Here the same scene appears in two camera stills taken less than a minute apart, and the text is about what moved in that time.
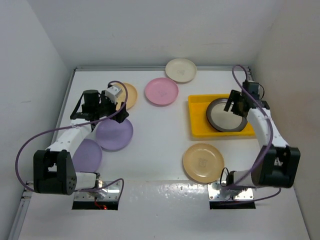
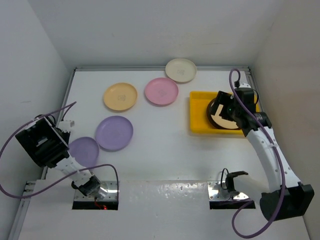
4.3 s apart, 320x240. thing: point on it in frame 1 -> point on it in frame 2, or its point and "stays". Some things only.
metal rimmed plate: [222, 120] stays
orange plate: [203, 163] -> [217, 120]
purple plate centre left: [112, 135] stays
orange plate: [132, 95] stays
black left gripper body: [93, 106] -> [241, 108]
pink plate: [161, 91] stays
